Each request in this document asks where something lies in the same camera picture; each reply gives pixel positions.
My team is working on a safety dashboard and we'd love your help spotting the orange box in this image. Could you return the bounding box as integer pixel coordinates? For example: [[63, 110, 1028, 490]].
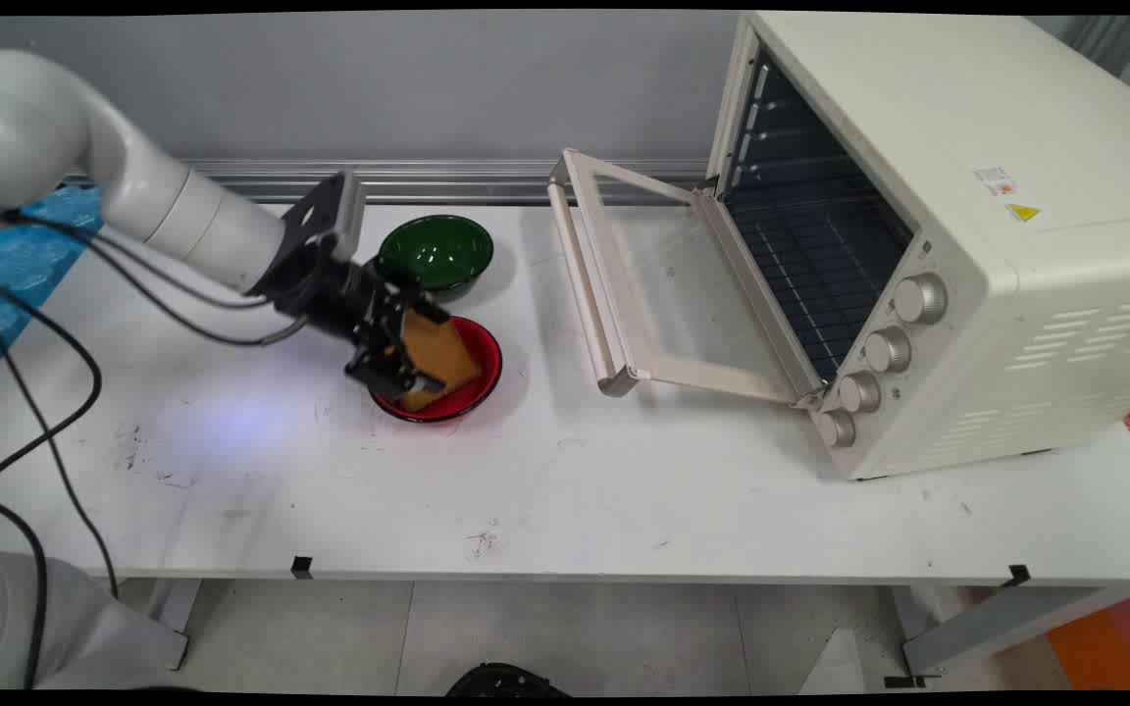
[[1046, 586, 1130, 691]]

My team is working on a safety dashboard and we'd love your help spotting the black cable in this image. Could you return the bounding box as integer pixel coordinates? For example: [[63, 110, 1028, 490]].
[[0, 206, 311, 691]]

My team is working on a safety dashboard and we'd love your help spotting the brown toast slice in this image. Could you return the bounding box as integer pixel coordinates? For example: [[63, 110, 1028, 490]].
[[394, 310, 484, 414]]

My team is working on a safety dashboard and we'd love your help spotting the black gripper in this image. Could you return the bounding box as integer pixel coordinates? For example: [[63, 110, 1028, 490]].
[[275, 238, 452, 397]]

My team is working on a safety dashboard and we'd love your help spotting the grey table leg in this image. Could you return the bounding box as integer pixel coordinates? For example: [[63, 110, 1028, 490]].
[[141, 578, 203, 672], [891, 584, 1130, 680]]

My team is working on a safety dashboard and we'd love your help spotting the glass oven door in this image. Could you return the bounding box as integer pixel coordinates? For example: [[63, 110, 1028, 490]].
[[547, 148, 824, 406]]

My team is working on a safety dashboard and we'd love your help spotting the blue patterned cloth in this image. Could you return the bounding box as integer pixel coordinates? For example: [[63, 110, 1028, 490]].
[[0, 184, 105, 397]]

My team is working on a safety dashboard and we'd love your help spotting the cream toaster oven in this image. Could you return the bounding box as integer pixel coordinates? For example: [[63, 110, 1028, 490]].
[[705, 12, 1130, 481]]

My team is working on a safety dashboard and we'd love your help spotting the red bowl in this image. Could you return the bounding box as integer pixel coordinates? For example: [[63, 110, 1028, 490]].
[[369, 315, 504, 425]]

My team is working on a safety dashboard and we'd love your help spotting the black round object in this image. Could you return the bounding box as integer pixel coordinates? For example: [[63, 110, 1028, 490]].
[[444, 663, 571, 698]]

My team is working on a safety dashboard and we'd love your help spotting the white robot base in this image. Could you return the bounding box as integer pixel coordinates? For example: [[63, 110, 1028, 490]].
[[0, 545, 190, 691]]

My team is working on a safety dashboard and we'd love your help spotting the green bowl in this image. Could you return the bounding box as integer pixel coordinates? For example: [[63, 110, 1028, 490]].
[[376, 214, 495, 303]]

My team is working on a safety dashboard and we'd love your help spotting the aluminium rail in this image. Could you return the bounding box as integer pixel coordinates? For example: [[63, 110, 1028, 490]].
[[61, 159, 715, 206]]

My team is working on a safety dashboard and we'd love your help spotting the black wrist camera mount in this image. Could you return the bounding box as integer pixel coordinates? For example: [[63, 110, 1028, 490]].
[[249, 171, 367, 297]]

